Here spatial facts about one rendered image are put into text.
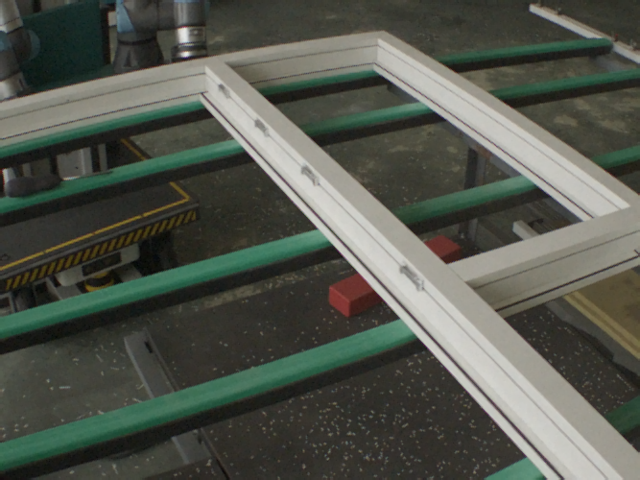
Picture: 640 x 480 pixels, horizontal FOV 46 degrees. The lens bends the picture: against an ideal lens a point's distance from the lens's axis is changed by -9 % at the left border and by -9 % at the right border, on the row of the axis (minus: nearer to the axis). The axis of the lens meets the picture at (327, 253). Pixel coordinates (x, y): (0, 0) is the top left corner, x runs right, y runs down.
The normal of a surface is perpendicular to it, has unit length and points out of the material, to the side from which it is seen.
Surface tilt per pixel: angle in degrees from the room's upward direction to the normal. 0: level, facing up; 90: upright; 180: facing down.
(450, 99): 90
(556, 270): 90
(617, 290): 0
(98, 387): 0
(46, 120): 90
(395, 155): 0
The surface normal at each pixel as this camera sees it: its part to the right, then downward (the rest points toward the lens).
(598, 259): 0.46, 0.51
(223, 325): 0.03, -0.82
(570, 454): -0.89, 0.24
